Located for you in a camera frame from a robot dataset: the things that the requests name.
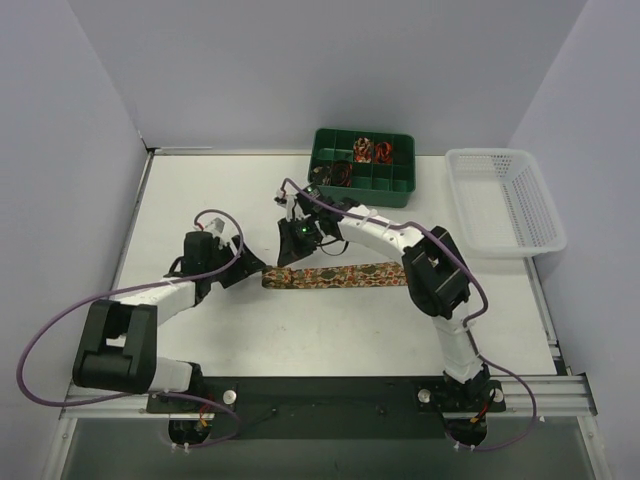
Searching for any paisley patterned necktie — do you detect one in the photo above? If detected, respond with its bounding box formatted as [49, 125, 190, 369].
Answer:
[261, 262, 407, 290]

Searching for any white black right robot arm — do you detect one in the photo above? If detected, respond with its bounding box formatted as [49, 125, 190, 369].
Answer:
[274, 187, 490, 400]

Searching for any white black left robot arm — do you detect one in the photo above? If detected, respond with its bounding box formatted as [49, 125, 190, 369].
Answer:
[72, 231, 266, 395]

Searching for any rolled dark brown tie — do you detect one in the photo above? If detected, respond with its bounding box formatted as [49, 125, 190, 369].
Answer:
[310, 166, 332, 185]

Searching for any rolled red black tie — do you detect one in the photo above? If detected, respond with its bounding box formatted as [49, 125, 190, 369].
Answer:
[330, 160, 352, 188]

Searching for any green compartment organizer box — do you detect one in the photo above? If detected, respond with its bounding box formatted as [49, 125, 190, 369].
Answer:
[307, 128, 416, 208]

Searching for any rolled cream paisley tie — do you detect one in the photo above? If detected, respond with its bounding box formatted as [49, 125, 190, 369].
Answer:
[353, 137, 374, 164]

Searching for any rolled orange black tie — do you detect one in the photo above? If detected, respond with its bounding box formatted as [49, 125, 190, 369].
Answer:
[373, 141, 393, 165]

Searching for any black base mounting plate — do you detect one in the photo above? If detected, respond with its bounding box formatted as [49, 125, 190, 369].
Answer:
[146, 376, 506, 441]

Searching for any white perforated plastic basket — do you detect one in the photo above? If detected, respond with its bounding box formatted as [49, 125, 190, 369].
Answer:
[445, 148, 567, 258]

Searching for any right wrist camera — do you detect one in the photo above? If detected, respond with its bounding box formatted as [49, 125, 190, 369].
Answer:
[304, 184, 324, 201]

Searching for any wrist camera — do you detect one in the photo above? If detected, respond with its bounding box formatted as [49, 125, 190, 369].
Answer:
[304, 184, 324, 201]
[204, 217, 225, 238]

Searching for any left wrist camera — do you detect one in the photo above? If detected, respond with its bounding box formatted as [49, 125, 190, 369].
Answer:
[204, 217, 225, 238]

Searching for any aluminium front rail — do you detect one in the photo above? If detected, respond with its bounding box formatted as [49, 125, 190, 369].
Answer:
[60, 375, 598, 419]

